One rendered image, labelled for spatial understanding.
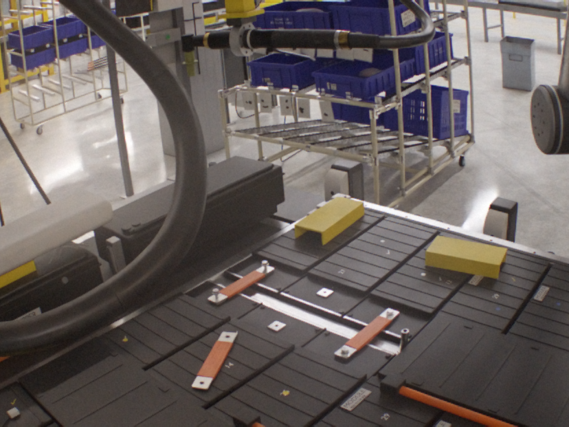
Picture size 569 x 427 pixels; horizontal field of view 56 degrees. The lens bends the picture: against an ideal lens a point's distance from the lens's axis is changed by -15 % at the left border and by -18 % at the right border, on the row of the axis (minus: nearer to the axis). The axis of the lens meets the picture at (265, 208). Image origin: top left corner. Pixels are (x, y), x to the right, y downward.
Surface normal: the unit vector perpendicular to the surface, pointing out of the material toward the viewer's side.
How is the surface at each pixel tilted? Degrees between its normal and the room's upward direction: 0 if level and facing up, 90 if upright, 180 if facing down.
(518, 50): 90
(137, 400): 0
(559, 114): 64
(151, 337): 0
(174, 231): 38
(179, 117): 46
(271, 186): 90
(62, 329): 80
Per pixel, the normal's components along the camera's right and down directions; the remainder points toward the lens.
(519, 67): -0.52, 0.39
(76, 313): 0.25, -0.43
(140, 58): -0.15, 0.10
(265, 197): 0.73, 0.22
